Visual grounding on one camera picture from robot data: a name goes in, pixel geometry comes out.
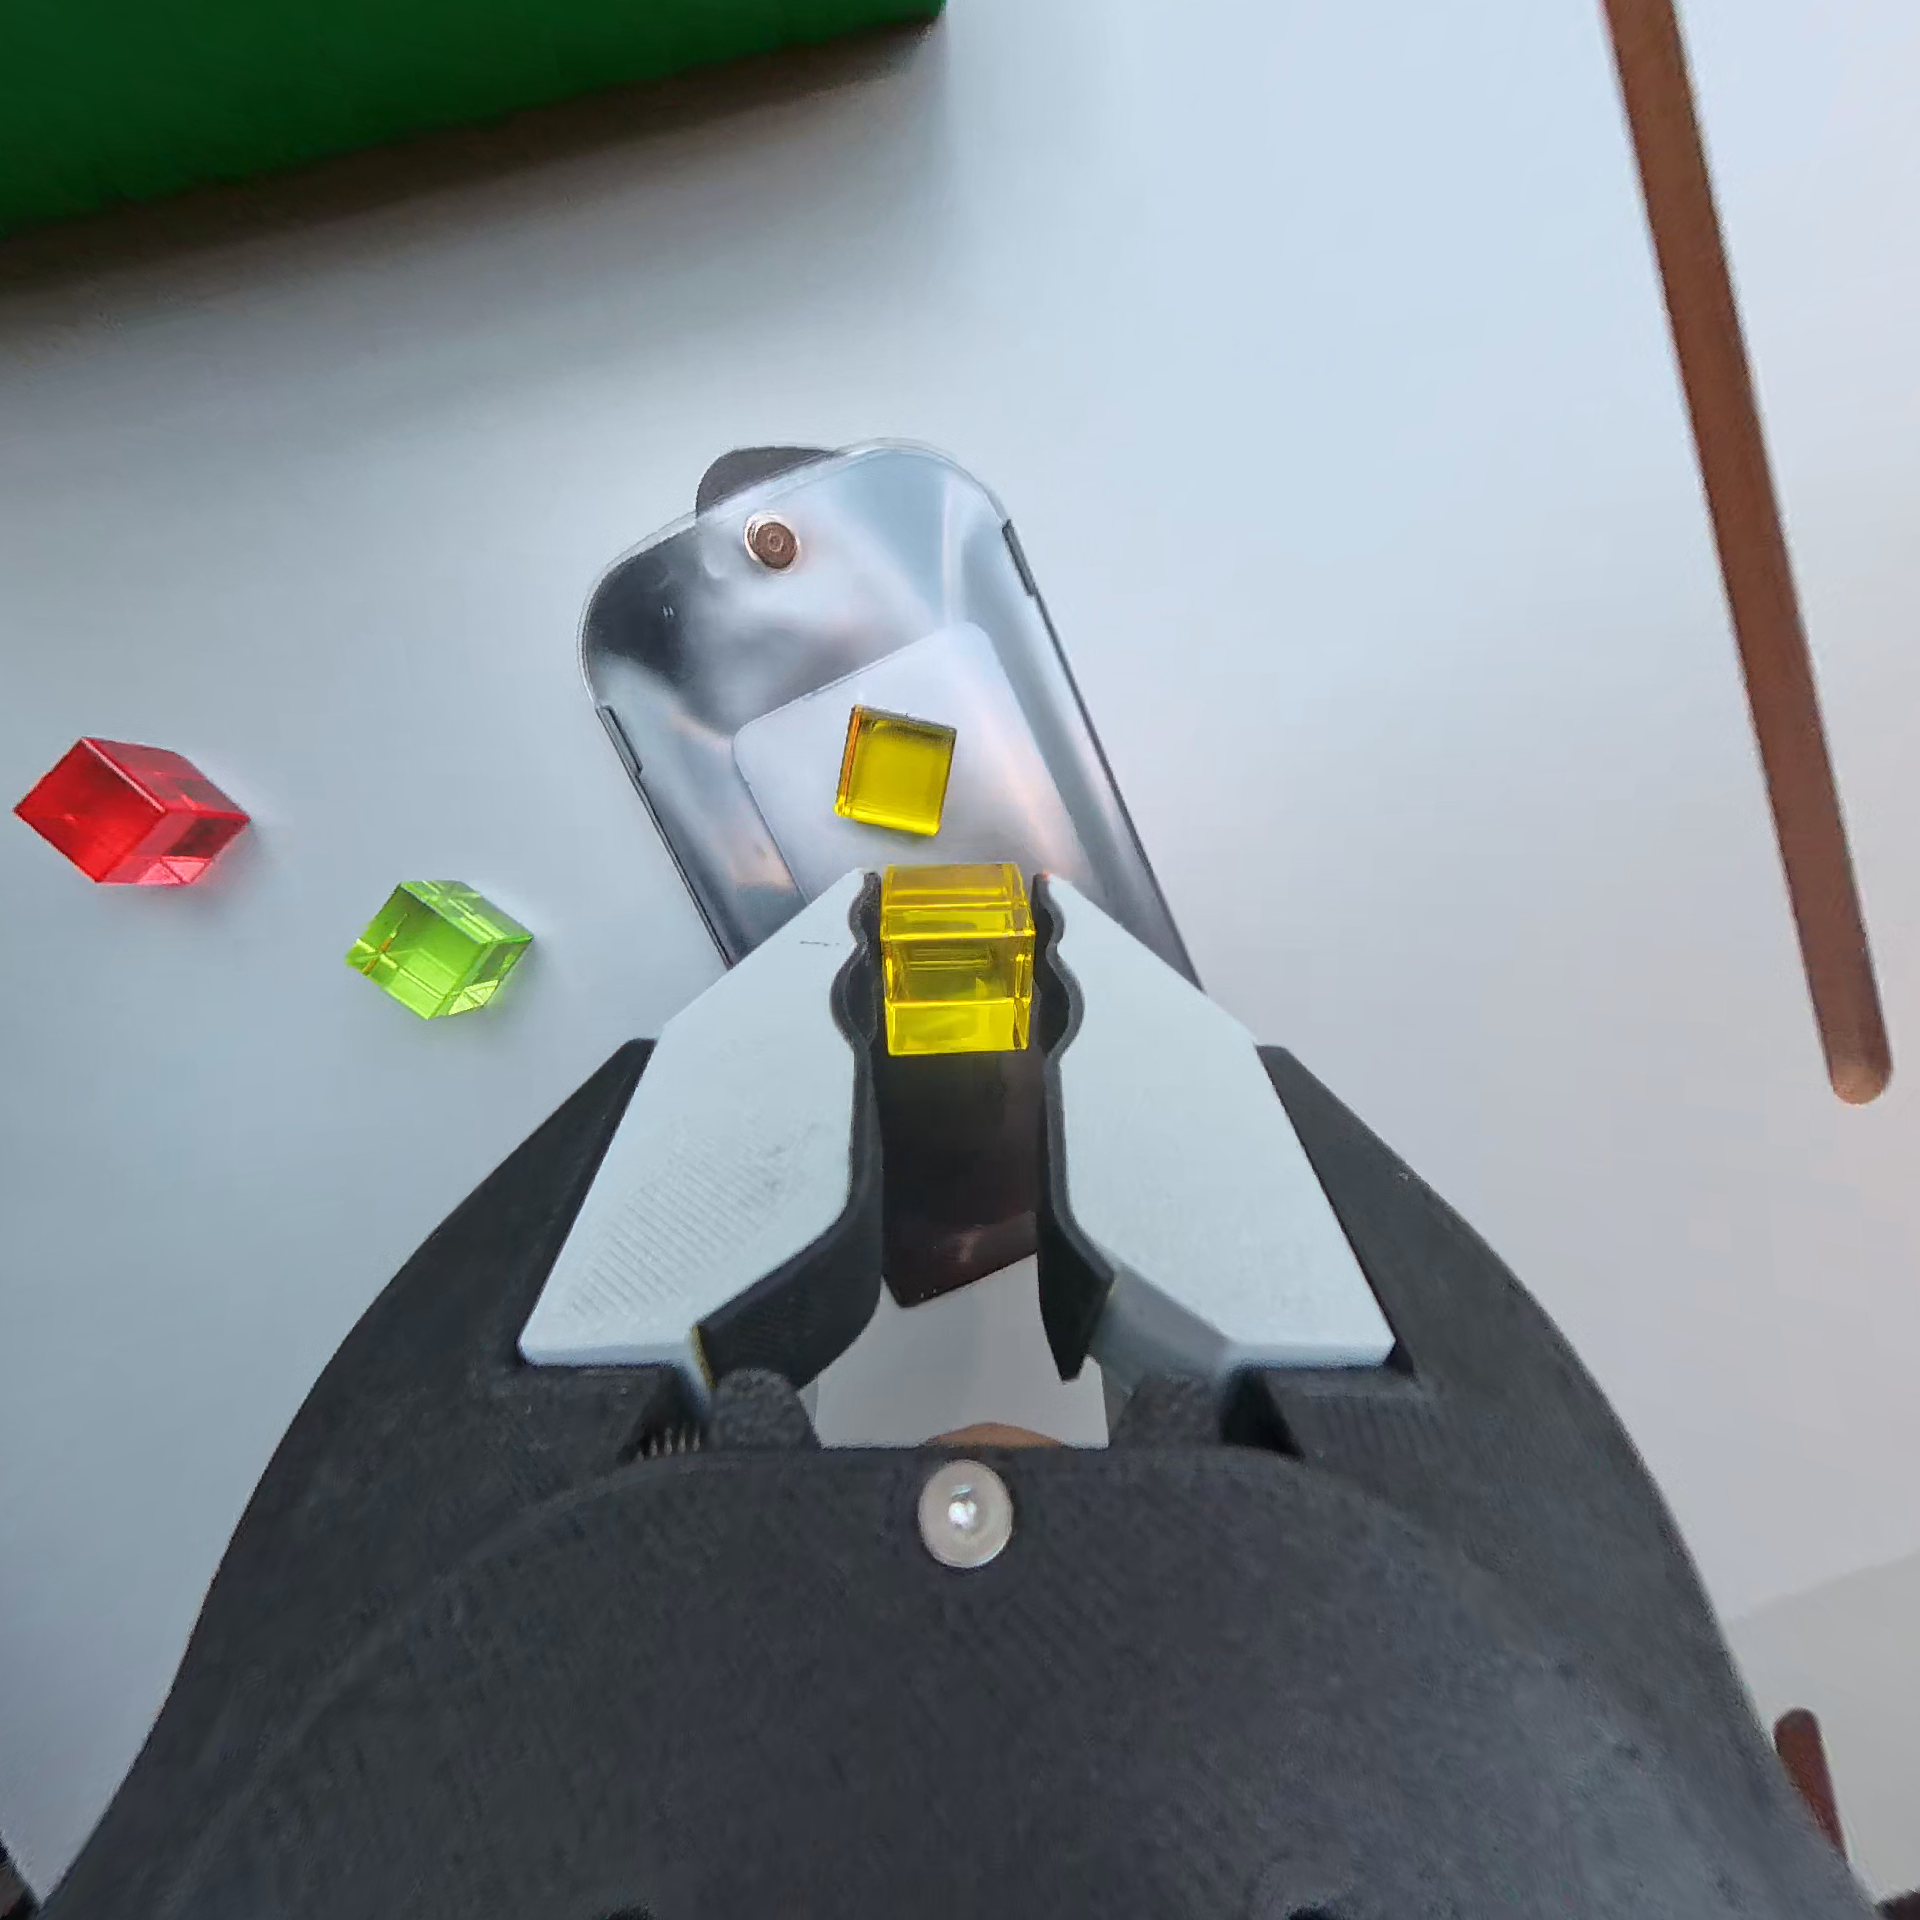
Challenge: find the shiny metal tray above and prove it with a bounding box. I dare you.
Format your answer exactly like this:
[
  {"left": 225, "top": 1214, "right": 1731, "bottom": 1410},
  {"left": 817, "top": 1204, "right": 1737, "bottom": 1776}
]
[{"left": 576, "top": 438, "right": 1201, "bottom": 1307}]

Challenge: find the long brown wooden rod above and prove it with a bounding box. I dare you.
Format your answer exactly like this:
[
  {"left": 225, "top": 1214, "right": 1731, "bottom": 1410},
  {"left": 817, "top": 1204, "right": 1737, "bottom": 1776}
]
[{"left": 1603, "top": 0, "right": 1893, "bottom": 1107}]

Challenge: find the yellow transparent cube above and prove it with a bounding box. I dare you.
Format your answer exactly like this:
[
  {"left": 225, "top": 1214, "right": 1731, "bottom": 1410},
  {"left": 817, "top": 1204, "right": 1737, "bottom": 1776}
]
[{"left": 880, "top": 861, "right": 1039, "bottom": 1058}]

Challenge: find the short brown wooden rod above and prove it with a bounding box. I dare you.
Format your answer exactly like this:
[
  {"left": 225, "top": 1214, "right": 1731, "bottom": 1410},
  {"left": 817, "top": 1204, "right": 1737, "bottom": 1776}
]
[{"left": 1773, "top": 1709, "right": 1849, "bottom": 1862}]

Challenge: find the green transparent cube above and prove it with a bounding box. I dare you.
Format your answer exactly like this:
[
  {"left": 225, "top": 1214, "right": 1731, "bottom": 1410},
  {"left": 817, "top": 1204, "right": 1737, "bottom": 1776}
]
[{"left": 345, "top": 879, "right": 536, "bottom": 1022}]

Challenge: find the red transparent cube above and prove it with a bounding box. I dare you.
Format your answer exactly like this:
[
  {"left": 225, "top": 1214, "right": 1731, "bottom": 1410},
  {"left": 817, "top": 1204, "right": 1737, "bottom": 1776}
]
[{"left": 14, "top": 736, "right": 251, "bottom": 887}]

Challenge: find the green box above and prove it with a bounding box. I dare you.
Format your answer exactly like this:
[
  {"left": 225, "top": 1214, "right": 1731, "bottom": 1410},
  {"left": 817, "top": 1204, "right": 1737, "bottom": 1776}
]
[{"left": 0, "top": 0, "right": 947, "bottom": 234}]

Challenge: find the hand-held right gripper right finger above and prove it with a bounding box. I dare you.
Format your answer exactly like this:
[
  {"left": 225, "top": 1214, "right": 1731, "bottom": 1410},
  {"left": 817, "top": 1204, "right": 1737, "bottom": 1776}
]
[{"left": 1030, "top": 872, "right": 1397, "bottom": 1412}]

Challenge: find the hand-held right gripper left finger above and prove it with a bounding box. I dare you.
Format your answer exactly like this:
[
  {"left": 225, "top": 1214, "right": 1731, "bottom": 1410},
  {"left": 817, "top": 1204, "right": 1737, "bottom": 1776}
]
[{"left": 519, "top": 867, "right": 887, "bottom": 1424}]

